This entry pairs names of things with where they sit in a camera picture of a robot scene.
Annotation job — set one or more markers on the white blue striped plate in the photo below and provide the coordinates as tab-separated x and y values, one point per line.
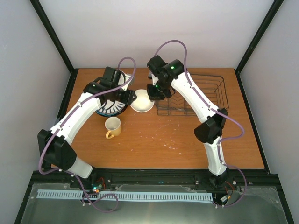
110	107

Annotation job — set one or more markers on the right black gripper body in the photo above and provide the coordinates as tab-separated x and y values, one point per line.
160	91

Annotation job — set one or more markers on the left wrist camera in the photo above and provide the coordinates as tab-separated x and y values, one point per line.
125	80

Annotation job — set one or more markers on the right black frame post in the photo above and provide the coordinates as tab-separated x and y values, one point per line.
275	6

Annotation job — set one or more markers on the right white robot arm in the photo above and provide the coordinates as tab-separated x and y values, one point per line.
168	78

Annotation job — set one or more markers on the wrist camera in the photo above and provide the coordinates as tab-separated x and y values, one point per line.
125	80
153	78

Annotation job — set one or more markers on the white floral bowl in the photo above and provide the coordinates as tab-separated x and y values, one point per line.
142	102

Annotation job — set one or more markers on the dark lower plate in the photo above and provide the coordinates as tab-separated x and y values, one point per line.
113	114

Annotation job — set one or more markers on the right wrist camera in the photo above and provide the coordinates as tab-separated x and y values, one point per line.
153	78

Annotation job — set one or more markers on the yellow mug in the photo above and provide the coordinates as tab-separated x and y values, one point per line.
113	126

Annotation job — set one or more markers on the light blue cable duct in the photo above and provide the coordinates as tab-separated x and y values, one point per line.
127	196

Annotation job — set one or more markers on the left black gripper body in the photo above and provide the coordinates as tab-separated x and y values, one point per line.
124	99

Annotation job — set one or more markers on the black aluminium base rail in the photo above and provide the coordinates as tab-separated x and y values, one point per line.
197	179

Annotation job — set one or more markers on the black frame post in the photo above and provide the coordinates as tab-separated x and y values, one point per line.
52	34
275	6

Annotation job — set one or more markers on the left black frame post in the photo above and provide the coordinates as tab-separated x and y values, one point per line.
52	34

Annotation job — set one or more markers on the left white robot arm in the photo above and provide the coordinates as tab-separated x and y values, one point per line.
55	144

